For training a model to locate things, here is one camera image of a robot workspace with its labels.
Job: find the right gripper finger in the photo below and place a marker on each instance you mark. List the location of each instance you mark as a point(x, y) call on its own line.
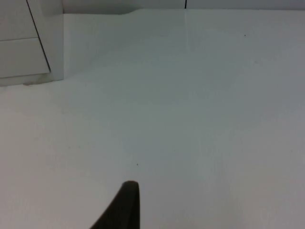
point(124, 210)

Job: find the grey chest of drawers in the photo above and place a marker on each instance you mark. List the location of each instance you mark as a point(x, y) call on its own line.
point(28, 43)

